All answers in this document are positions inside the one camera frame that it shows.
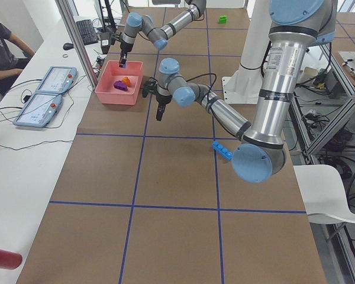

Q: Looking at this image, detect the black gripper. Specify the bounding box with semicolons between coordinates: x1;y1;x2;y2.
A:
141;77;169;121
119;41;133;66

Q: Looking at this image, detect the purple curved toy block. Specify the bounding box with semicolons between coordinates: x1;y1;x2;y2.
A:
113;80;128;91

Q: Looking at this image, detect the long blue studded block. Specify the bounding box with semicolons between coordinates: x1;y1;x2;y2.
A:
211;141;233;161

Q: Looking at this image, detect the green toy block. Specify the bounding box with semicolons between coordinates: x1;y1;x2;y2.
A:
218;15;227;24

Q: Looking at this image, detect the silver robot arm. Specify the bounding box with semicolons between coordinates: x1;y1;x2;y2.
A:
119;0;206;68
143;1;337;183

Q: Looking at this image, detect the pink plastic box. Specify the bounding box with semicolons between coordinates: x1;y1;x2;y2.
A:
95;60;143;105

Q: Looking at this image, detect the orange toy block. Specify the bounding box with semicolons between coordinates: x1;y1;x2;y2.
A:
121;76;131;86

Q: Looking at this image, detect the black keyboard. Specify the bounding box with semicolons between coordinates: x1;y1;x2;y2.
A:
76;19;98;45

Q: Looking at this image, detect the black computer mouse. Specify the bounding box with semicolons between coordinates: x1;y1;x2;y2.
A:
63;43;74;51

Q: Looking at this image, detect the upper teach pendant tablet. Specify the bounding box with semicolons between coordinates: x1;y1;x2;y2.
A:
36;66;78;94

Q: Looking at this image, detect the teach pendant tablet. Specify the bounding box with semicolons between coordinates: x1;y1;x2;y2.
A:
13;92;63;128
36;66;78;94

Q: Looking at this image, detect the lower teach pendant tablet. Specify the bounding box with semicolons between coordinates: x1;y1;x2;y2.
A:
13;92;63;128

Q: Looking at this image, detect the seated person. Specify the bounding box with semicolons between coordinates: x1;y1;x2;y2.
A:
0;22;35;95

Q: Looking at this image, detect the white chair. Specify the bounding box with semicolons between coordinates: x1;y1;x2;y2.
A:
293;164;355;224

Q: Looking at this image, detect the red cylinder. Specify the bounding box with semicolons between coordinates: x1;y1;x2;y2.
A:
0;249;22;270

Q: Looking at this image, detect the aluminium frame post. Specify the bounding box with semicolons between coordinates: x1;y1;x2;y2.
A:
55;0;98;90

